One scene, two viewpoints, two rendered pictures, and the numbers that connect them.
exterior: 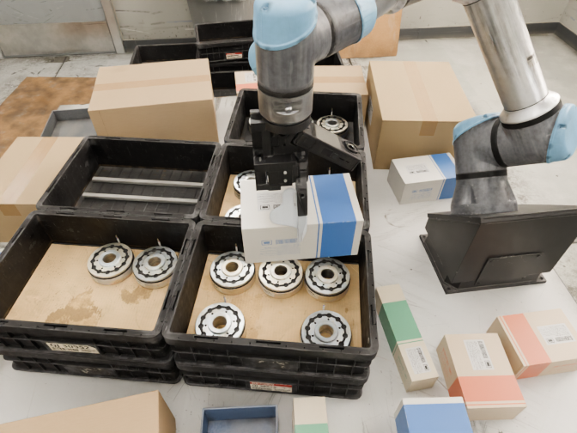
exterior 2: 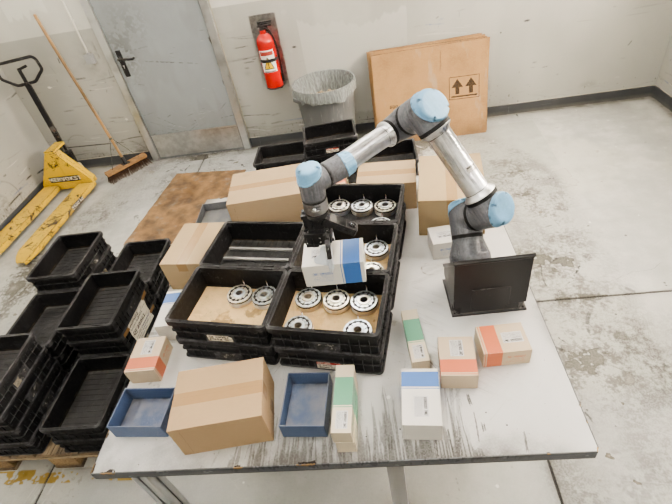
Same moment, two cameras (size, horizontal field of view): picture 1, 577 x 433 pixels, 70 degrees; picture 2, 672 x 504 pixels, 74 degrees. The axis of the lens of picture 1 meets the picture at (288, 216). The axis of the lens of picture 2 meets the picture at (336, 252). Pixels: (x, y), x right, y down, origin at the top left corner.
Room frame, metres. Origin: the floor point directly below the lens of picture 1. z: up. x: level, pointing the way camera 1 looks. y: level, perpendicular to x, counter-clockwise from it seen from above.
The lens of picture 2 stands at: (-0.58, -0.31, 2.09)
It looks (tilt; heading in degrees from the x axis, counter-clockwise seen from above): 40 degrees down; 14
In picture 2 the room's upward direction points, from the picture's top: 11 degrees counter-clockwise
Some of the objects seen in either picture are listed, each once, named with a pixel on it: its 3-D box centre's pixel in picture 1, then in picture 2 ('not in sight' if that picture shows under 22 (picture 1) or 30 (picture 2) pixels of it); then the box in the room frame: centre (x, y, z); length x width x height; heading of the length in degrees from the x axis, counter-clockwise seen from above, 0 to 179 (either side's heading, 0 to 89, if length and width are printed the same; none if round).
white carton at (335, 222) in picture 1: (298, 217); (334, 262); (0.51, -0.02, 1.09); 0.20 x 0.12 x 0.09; 96
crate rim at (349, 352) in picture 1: (276, 282); (329, 301); (0.49, 0.03, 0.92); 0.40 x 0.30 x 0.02; 85
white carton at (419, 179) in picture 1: (424, 178); (452, 240); (1.01, -0.44, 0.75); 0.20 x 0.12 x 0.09; 100
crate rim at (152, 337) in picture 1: (88, 268); (228, 296); (0.53, 0.42, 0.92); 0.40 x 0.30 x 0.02; 85
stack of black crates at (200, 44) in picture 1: (233, 68); (333, 158); (2.50, 0.35, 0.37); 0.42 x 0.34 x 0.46; 96
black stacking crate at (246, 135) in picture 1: (296, 132); (359, 212); (1.09, -0.03, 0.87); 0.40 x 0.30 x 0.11; 85
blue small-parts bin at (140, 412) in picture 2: not in sight; (145, 411); (0.14, 0.67, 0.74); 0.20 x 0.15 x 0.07; 93
